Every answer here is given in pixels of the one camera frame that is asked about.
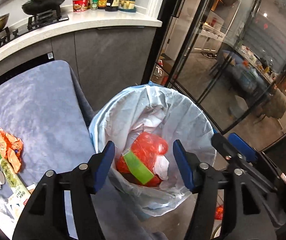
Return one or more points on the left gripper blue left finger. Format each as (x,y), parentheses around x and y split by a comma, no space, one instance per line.
(99,166)

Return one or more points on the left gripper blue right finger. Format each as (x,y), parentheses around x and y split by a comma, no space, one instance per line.
(188,165)

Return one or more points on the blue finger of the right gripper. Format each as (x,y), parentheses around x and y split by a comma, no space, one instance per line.
(248,152)
(226,150)

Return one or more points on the green drink carton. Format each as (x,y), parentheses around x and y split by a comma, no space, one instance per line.
(137,168)

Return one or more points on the green white tube package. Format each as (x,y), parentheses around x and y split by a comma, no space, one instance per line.
(16,185)

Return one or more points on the orange snack wrapper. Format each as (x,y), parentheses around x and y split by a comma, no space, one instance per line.
(11,149)

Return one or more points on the white lined trash bin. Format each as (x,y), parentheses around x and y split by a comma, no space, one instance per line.
(143,122)

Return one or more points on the grey kitchen cabinet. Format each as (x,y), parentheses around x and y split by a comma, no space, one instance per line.
(104,60)

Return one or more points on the white crumpled tissue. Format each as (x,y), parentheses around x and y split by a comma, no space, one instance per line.
(161,167)

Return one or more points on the red plastic bag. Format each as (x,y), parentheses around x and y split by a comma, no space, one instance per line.
(146,147)

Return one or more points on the blue grey table cloth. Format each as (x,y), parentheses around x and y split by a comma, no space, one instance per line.
(46,108)

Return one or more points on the black framed glass door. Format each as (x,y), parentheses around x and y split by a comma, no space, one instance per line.
(229,57)

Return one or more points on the small green lidded jar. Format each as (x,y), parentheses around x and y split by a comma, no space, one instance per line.
(94,4)

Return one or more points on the red noodle bowl on counter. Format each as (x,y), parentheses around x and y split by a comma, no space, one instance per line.
(80,5)

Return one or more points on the black gas stove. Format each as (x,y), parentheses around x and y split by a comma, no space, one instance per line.
(34,22)

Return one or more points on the teal spice jar set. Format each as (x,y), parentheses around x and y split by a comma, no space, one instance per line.
(127,5)

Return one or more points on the black wok with lid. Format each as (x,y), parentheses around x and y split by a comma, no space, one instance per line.
(34,7)

